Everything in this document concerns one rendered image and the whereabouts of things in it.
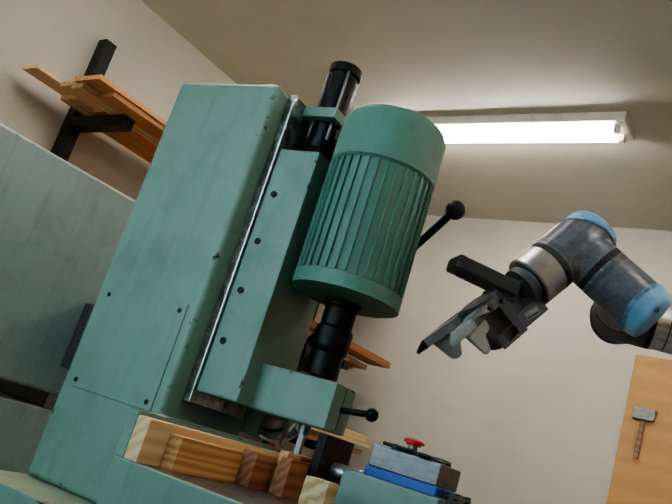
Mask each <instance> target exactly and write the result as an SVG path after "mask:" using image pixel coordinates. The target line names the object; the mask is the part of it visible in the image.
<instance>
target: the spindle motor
mask: <svg viewBox="0 0 672 504"><path fill-rule="evenodd" d="M445 150H446V144H445V140H444V136H443V133H442V132H441V130H440V129H439V128H438V127H437V126H436V125H435V124H434V123H433V122H432V121H430V120H429V119H427V118H425V117H424V116H422V115H420V114H418V113H416V112H413V111H411V110H408V109H405V108H402V107H398V106H393V105H388V104H365V105H361V106H358V107H356V108H354V109H353V110H352V111H351V112H350V113H349V114H348V115H347V116H346V117H345V120H344V123H343V126H342V129H341V132H340V135H339V138H338V141H337V144H336V147H335V150H334V153H333V156H332V159H331V163H330V166H329V169H328V172H327V175H326V178H325V181H324V184H323V187H322V190H321V193H320V196H319V199H318V202H317V205H316V208H315V212H314V215H313V218H312V221H311V224H310V227H309V230H308V233H307V236H306V239H305V242H304V245H303V248H302V251H301V254H300V257H299V260H298V263H297V267H296V269H295V272H294V275H293V278H292V281H291V285H292V286H293V287H294V288H295V289H297V290H298V291H299V292H301V293H302V294H304V295H305V296H307V297H309V298H310V299H312V300H314V301H316V302H319V303H321V304H323V302H324V299H325V297H326V296H331V297H337V298H341V299H344V300H347V301H350V302H353V303H355V304H357V305H359V306H360V307H361V308H362V309H361V312H360V315H359V316H364V317H370V318H395V317H397V316H398V314H399V311H400V307H401V304H402V300H403V296H404V293H405V289H406V286H407V282H408V279H409V275H410V272H411V268H412V265H413V261H414V258H415V254H416V251H417V247H418V244H419V240H420V237H421V233H422V230H423V226H424V223H425V219H426V216H427V212H428V209H429V205H430V202H431V198H432V195H433V194H432V193H433V191H434V188H435V185H436V181H437V178H438V174H439V171H440V167H441V164H442V160H443V157H444V153H445ZM323 305H324V304H323Z"/></svg>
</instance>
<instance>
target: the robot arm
mask: <svg viewBox="0 0 672 504"><path fill-rule="evenodd" d="M616 244H617V237H616V234H615V232H614V230H613V228H611V226H610V225H609V223H608V222H607V221H606V220H604V219H603V218H602V217H600V216H599V215H597V214H595V213H592V212H589V211H577V212H574V213H572V214H571V215H570V216H568V217H567V218H564V219H562V220H561V221H559V222H558V224H557V225H556V226H555V227H554V228H553V229H551V230H550V231H549V232H548V233H546V234H545V235H544V236H543V237H541V238H540V239H539V240H538V241H536V242H535V243H534V244H533V245H531V246H530V247H528V248H527V249H526V250H525V251H523V252H522V253H521V254H520V255H518V256H517V257H516V258H515V259H513V260H512V261H511V262H510V264H509V271H508V272H506V274H505V275H504V274H502V273H500V272H498V271H496V270H494V269H492V268H490V267H488V266H485V265H483V264H481V263H479V262H477V261H475V260H473V259H471V258H469V257H467V256H465V255H463V254H461V255H458V256H456V257H454V258H451V259H450V260H449V262H448V265H447V268H446V271H447V272H448V273H450V274H452V275H455V276H456V277H458V278H460V279H463V280H465V281H467V282H469V283H471V284H473V285H475V286H478V287H480V288H482V289H484V290H485V291H483V293H482V295H480V296H478V297H477V298H475V299H474V300H473V301H471V302H470V303H468V304H467V305H466V306H465V307H464V308H463V309H462V310H461V311H459V312H458V313H456V314H455V315H454V316H452V317H451V318H450V319H448V320H447V321H446V322H444V323H443V324H442V325H440V326H439V327H438V328H437V329H435V330H434V331H433V332H431V333H430V334H429V335H428V336H427V337H425V338H424V339H423V340H422V341H421V343H420V345H419V347H418V349H417V351H416V352H417V354H420V353H421V352H423V351H424V350H426V349H427V348H429V347H430V346H431V345H435V346H436V347H437V348H439V349H440V350H441V351H442V352H444V353H445V354H446V355H447V356H449V357H450V358H452V359H457V358H459V357H460V356H461V355H462V349H461V341H462V340H463V339H464V338H466V339H467V340H468V341H469V342H470V343H472V344H473V345H474V346H475V347H476V348H477V349H478V350H480V351H481V352H482V353H483V354H489V352H490V350H499V349H501V348H503V349H504V350H505V349H506V348H507V347H509V346H510V345H511V344H512V343H513V342H514V341H516V340H517V339H518V338H519V337H520V336H522V335H523V334H524V333H525V332H526V331H527V330H528V329H527V327H528V326H530V325H531V324H532V323H533V322H534V321H535V320H537V319H538V318H539V317H540V316H541V315H543V314H544V313H545V312H546V311H547V310H548V307H547V306H546V305H545V304H547V303H549V302H550V301H551V300H552V299H553V298H554V297H556V296H557V295H558V294H559V293H560V292H562V291H563V290H564V289H566V288H567V287H568V286H569V285H571V284H572V283H574V284H575V285H576V286H577V287H579V288H580V289H581V290H582V291H583V292H584V293H585V294H586V295H587V296H588V297H589V298H590V299H592V300H593V301H594V302H593V304H592V306H591V308H590V313H589V318H590V325H591V328H592V330H593V332H594V333H595V334H596V336H597V337H598V338H600V339H601V340H603V341H604V342H607V343H609V344H614V345H623V344H630V345H633V346H637V347H640V348H645V349H648V350H652V349H653V350H656V351H660V352H663V353H667V354H670V355H672V305H671V304H672V296H671V295H670V294H669V293H668V292H667V291H666V290H665V288H664V287H663V286H662V285H661V284H658V283H657V282H656V281H655V280H654V279H652V278H651V277H650V276H649V275H648V274H647V273H646V272H644V271H643V270H642V269H641V268H640V267H639V266H638V265H636V264H635V263H634V262H633V261H632V260H631V259H629V258H628V257H627V256H626V255H625V254H624V253H623V252H621V251H620V250H619V249H618V248H617V247H616ZM451 332H452V333H451ZM519 333H520V334H519ZM518 334H519V335H518ZM513 338H514V339H513ZM508 342H509V343H508Z"/></svg>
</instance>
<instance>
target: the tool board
mask: <svg viewBox="0 0 672 504"><path fill-rule="evenodd" d="M607 504H672V360H669V359H663V358H657V357H651V356H645V355H639V354H636V356H635V361H634V366H633V371H632V376H631V381H630V386H629V392H628V397H627V402H626V407H625V412H624V417H623V422H622V427H621V433H620V438H619V443H618V448H617V453H616V458H615V463H614V468H613V473H612V479H611V484H610V489H609V494H608V499H607Z"/></svg>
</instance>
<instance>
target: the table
mask: <svg viewBox="0 0 672 504"><path fill-rule="evenodd" d="M96 504H298V500H292V499H286V498H281V497H278V496H275V495H272V494H271V493H270V492H267V491H262V490H256V489H250V488H246V487H243V486H240V485H238V484H235V483H231V482H226V481H220V480H215V479H209V478H204V477H199V476H193V475H188V474H182V473H177V472H171V471H169V470H166V469H163V468H161V467H158V466H152V465H147V464H142V463H136V462H133V461H131V460H128V459H125V458H123V457H120V456H118V455H115V456H114V457H113V459H112V462H111V465H110V467H109V470H108V473H107V475H106V478H105V481H104V483H103V486H102V489H101V492H100V494H99V497H98V500H97V502H96Z"/></svg>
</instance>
